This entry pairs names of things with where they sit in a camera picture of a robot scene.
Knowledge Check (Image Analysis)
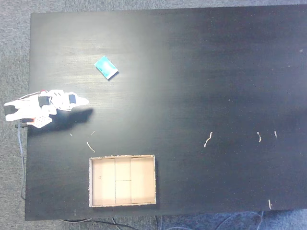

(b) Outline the open cardboard box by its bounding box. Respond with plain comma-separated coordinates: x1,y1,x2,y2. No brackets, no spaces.
88,154,157,208

